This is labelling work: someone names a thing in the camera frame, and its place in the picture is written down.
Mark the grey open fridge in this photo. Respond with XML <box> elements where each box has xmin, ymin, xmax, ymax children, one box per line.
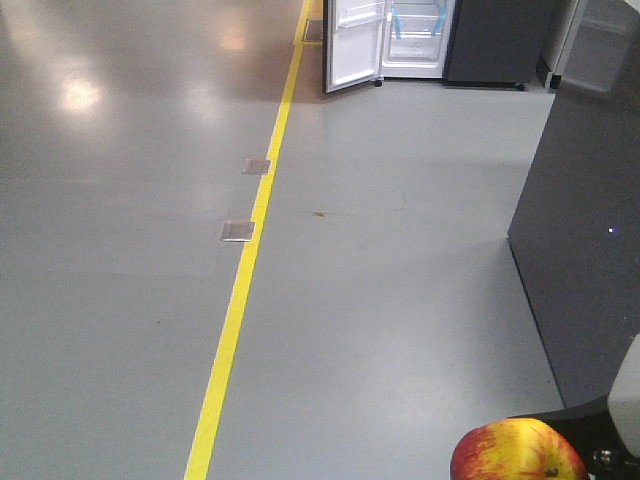
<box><xmin>381</xmin><ymin>1</ymin><xmax>554</xmax><ymax>91</ymax></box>

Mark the silver floor socket plate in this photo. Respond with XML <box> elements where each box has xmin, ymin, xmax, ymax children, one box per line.
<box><xmin>220</xmin><ymin>220</ymin><xmax>255</xmax><ymax>243</ymax></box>

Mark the silver far floor plate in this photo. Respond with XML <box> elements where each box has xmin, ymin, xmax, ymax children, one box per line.
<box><xmin>241</xmin><ymin>158</ymin><xmax>271</xmax><ymax>176</ymax></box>

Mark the clear upper door bin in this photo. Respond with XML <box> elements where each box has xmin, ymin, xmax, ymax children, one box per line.
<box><xmin>336</xmin><ymin>1</ymin><xmax>385</xmax><ymax>28</ymax></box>

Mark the dark grey cabinet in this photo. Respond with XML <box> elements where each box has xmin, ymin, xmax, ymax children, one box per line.
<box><xmin>508</xmin><ymin>1</ymin><xmax>639</xmax><ymax>406</ymax></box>

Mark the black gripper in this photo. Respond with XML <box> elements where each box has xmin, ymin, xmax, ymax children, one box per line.
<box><xmin>517</xmin><ymin>397</ymin><xmax>639</xmax><ymax>479</ymax></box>

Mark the red yellow apple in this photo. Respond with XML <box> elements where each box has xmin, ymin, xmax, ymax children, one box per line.
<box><xmin>450</xmin><ymin>418</ymin><xmax>589</xmax><ymax>479</ymax></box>

